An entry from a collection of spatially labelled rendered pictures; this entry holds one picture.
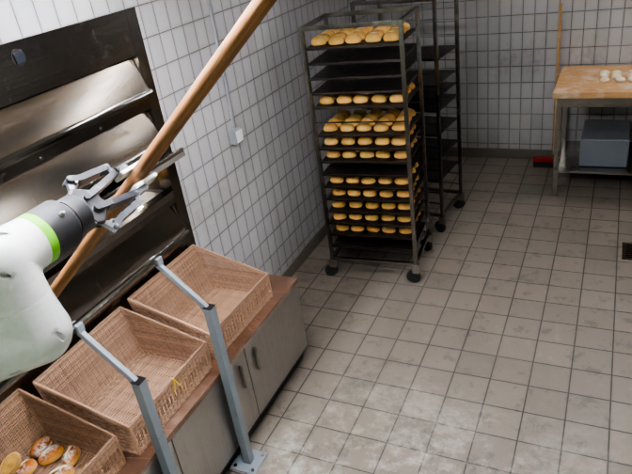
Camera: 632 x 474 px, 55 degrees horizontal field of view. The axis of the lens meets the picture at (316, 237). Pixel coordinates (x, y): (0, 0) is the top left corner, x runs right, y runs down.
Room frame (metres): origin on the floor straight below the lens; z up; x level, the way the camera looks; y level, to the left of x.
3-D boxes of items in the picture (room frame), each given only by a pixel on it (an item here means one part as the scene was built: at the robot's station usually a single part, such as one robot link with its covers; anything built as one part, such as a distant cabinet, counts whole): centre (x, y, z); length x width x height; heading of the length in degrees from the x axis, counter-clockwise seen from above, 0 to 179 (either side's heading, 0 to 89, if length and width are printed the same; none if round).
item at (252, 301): (2.66, 0.62, 0.72); 0.56 x 0.49 x 0.28; 150
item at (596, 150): (4.74, -2.53, 0.35); 0.50 x 0.36 x 0.24; 152
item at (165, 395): (2.13, 0.90, 0.72); 0.56 x 0.49 x 0.28; 152
